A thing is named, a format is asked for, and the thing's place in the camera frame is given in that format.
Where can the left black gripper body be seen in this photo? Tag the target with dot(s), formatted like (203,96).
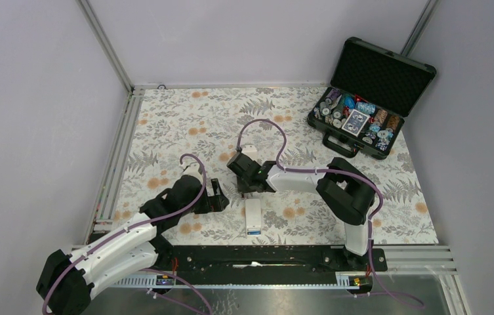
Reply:
(202,205)

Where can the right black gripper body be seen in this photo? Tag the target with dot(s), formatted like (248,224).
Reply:
(244,185)

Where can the white remote control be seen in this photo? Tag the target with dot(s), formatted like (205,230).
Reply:
(253,215)

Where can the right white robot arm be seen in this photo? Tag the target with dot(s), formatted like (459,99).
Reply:
(346,191)

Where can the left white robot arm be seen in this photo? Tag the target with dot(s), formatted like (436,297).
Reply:
(70,281)

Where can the floral table mat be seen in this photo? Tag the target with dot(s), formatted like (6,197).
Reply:
(182,125)

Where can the blue playing card deck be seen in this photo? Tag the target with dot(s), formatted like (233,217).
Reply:
(355,123)

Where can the black poker chip case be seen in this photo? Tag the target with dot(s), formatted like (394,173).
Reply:
(375,81)

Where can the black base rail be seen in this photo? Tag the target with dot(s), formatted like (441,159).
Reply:
(263,264)

